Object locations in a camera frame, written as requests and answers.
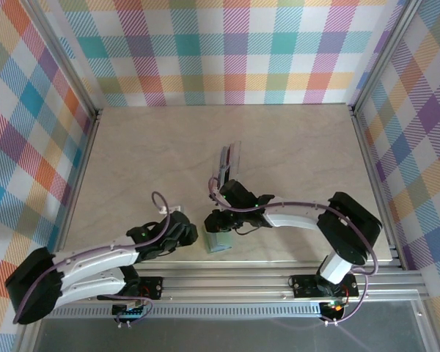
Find perforated metal cable tray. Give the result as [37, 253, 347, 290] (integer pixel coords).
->
[43, 307, 323, 319]

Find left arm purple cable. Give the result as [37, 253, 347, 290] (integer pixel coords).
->
[13, 191, 186, 326]

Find green card holder wallet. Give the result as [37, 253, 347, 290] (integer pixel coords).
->
[204, 226, 234, 255]

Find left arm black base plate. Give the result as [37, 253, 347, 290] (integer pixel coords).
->
[131, 275, 165, 301]

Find aluminium front rail beam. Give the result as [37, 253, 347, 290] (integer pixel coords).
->
[25, 260, 430, 305]

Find aluminium frame post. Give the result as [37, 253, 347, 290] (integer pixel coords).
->
[348, 0, 425, 118]
[20, 0, 103, 124]

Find grey metal shelf plate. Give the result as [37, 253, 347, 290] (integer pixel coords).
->
[32, 315, 426, 352]

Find aluminium side rail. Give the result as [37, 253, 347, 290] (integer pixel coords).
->
[350, 108, 406, 272]
[54, 109, 103, 254]

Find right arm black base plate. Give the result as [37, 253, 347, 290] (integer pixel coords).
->
[290, 273, 360, 298]

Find clear acrylic card stand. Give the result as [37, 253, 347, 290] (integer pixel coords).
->
[212, 139, 243, 191]

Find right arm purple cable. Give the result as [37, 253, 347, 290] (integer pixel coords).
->
[207, 175, 379, 326]

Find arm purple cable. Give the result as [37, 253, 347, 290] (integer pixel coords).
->
[207, 175, 379, 326]
[13, 191, 186, 326]

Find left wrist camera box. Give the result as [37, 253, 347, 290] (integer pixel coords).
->
[158, 204, 187, 216]

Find green terminal controller board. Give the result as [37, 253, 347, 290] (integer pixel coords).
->
[111, 300, 150, 323]

